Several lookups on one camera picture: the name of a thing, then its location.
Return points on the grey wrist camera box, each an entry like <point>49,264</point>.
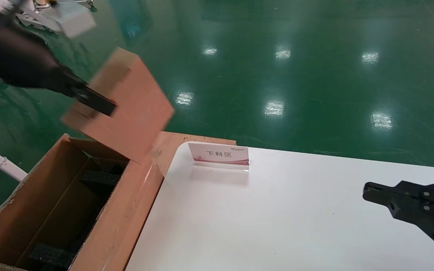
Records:
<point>72,19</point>

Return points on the white metal stand base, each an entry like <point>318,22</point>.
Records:
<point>26,19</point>

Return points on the small cardboard box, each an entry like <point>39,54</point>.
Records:
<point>126,113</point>

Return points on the large cardboard box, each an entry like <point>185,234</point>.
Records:
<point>126,218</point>

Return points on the acrylic sign with red print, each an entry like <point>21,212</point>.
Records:
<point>220,154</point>

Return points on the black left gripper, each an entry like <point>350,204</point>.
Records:
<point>9,56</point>

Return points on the black foam pad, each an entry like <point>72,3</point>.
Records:
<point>51,256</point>
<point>102,177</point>

